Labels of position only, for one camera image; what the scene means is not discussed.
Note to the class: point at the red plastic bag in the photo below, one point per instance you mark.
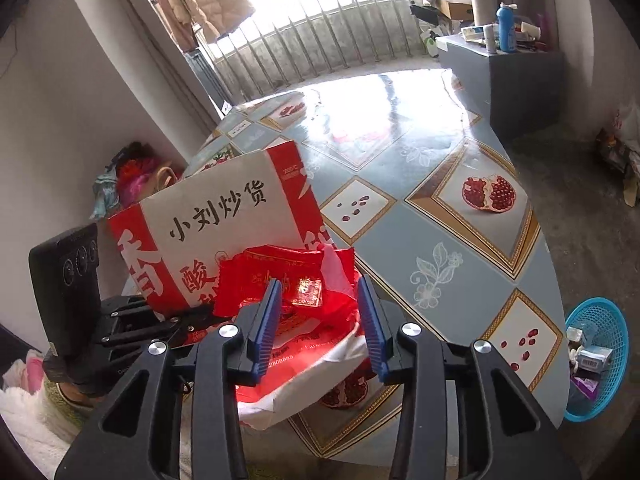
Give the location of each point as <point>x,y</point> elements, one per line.
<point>260,265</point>

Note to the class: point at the white flat box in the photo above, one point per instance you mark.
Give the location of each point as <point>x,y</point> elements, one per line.
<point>472,33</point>

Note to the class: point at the blue bottle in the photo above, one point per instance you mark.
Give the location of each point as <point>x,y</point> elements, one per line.
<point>506,30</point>

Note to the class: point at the fluffy white green robe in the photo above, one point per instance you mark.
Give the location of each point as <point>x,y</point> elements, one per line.
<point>30,420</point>

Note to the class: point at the cardboard box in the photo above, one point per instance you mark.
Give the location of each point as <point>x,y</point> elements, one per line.
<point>457,9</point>

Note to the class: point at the red white paper bag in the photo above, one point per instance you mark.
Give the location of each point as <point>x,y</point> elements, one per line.
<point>215,210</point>

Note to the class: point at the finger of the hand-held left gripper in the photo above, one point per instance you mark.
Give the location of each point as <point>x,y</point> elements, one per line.
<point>127,307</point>
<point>150,332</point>

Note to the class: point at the white green spray bottle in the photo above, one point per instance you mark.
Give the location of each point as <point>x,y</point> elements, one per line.
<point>431,42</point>

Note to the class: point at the dark snack bag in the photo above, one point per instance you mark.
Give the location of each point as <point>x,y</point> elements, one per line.
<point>611,146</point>

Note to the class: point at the red shopping bag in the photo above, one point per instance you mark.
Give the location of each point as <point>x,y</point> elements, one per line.
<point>134,180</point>

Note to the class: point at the white plastic bag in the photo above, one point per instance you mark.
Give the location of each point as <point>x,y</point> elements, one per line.
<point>625,127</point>

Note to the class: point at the grey cabinet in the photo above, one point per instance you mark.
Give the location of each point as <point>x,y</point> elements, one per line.
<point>520,90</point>

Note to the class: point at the white cup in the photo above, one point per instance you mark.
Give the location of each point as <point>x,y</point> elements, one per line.
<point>531,27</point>

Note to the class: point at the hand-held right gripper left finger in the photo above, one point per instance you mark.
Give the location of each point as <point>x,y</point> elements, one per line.
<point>265,330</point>

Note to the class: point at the purple snack bag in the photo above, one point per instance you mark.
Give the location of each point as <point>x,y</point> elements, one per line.
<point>582,387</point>

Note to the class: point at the beige puffer jacket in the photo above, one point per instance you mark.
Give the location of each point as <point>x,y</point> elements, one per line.
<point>205,0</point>

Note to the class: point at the blue mesh basket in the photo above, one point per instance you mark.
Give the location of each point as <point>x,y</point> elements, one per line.
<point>615,360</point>

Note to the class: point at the metal railing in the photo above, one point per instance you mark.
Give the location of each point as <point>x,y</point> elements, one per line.
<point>325,45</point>

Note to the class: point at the small white bottle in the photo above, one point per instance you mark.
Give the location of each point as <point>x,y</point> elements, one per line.
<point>490,40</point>

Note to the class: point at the floral cloth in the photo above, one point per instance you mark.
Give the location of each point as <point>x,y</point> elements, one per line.
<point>106,195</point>

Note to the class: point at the cardboard pieces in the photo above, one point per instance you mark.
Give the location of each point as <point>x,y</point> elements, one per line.
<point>631,180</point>

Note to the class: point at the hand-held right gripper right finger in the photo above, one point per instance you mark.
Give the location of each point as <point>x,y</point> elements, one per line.
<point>375,330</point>

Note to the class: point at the purple bottle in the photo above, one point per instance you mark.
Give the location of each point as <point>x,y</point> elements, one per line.
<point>545,25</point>

